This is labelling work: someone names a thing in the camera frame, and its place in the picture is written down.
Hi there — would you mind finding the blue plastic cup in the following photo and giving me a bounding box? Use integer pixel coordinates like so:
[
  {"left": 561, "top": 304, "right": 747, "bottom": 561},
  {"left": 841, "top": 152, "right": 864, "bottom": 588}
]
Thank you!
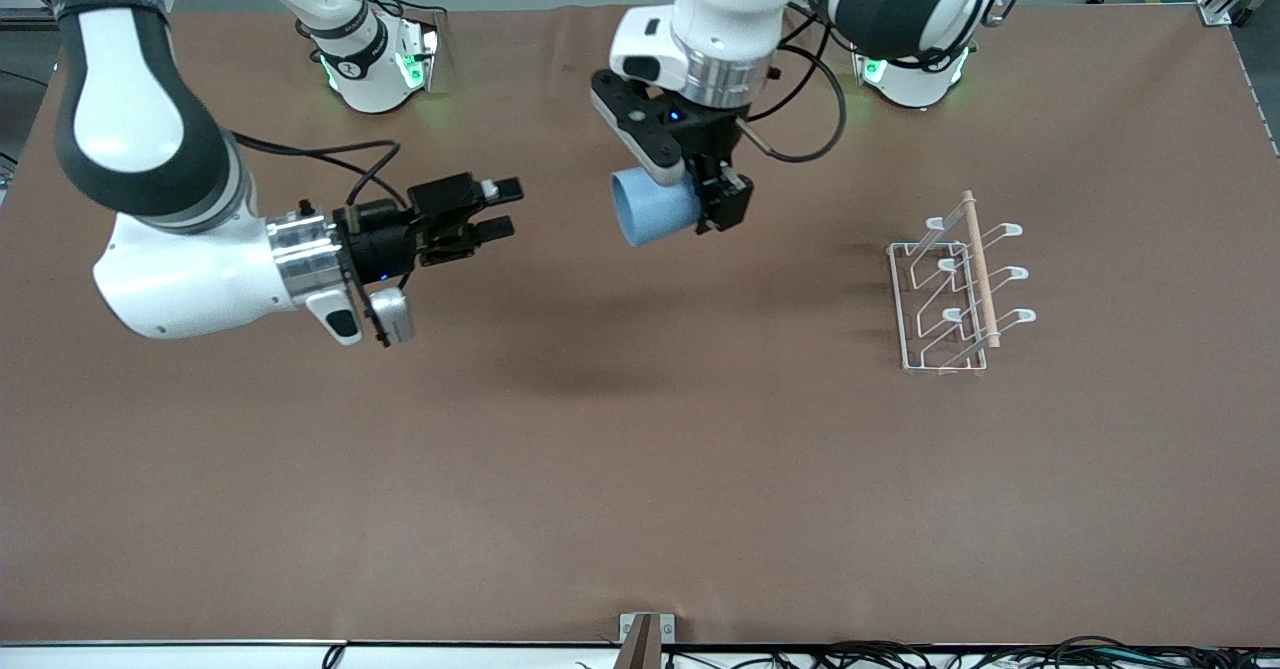
[{"left": 612, "top": 167, "right": 703, "bottom": 248}]

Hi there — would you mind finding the brown table cover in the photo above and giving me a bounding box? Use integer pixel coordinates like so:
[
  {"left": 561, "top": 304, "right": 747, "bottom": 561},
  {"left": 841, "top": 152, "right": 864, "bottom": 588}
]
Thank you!
[{"left": 0, "top": 4, "right": 1280, "bottom": 647}]

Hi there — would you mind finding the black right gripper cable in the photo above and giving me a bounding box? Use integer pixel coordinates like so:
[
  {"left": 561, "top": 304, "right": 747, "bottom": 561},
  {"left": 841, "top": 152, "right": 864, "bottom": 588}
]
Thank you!
[{"left": 232, "top": 132, "right": 406, "bottom": 212}]

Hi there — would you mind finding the white wire cup rack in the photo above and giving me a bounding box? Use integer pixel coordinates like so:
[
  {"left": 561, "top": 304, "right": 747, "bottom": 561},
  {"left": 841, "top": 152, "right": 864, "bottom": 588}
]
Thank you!
[{"left": 887, "top": 189, "right": 1038, "bottom": 377}]

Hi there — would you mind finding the white table edge rail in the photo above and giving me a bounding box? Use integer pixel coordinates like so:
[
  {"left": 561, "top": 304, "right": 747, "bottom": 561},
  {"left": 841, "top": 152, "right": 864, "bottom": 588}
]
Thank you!
[{"left": 0, "top": 639, "right": 1280, "bottom": 669}]

